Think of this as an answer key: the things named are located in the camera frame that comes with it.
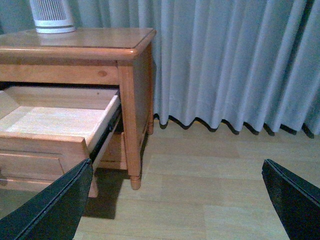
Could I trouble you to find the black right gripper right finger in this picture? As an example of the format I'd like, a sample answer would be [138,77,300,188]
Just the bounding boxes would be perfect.
[261,159,320,240]

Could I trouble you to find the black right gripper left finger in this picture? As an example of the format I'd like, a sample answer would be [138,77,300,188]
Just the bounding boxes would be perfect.
[0,158,93,240]

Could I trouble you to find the wooden drawer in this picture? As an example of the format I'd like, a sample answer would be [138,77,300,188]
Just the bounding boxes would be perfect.
[98,132,128,170]
[0,86,122,192]

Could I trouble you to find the wooden nightstand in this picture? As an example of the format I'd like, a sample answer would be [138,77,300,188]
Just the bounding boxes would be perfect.
[0,28,156,190]

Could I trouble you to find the grey curtain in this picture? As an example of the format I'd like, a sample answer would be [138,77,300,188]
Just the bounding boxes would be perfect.
[0,0,320,138]

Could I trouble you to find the white air purifier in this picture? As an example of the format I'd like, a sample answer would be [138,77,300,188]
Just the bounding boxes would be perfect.
[29,0,76,34]

